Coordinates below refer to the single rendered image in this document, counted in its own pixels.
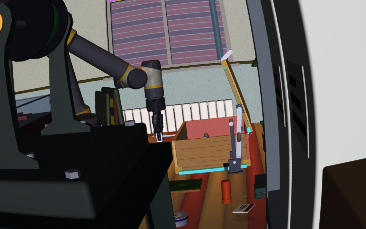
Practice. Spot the window with pink blinds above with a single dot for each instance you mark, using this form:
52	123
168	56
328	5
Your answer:
167	31

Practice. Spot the wooden travel station box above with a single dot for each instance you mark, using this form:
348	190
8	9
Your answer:
203	152

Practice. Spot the orange cylinder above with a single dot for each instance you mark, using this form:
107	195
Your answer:
226	191

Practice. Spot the thin white rod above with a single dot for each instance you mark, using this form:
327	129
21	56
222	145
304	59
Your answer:
169	135

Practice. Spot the white card with black bars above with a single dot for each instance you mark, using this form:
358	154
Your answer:
244	208

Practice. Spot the round grey tin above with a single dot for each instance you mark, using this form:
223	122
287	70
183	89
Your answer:
181	218

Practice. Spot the dark jaw cartridge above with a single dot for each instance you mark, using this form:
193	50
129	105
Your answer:
206	135

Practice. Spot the dark grey metal locker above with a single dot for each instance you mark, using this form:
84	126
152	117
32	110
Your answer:
281	111

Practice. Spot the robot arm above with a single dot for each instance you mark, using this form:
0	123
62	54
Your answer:
100	55

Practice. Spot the wooden lid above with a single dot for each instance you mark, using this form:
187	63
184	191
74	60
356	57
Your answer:
237	92

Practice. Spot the glass display case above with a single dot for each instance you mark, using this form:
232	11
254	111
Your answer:
32	106

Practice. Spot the dark teal box stack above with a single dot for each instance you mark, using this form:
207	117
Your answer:
260	187

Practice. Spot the standing dark green books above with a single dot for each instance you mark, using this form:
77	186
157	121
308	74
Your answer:
110	106

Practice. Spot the green flat pad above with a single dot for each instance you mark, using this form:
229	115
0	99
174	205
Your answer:
185	185

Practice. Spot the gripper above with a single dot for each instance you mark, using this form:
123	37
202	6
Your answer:
155	104

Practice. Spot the grey-blue wall pipe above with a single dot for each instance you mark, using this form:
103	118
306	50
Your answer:
216	30

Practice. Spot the brown cam lever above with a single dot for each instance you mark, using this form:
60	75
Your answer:
239	137

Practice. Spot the white lid stay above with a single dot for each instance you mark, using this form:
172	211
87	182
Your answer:
239	127

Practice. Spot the dark brown box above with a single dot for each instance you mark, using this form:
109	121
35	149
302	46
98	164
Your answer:
354	194

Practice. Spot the white radiator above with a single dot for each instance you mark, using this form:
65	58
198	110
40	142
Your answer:
199	113

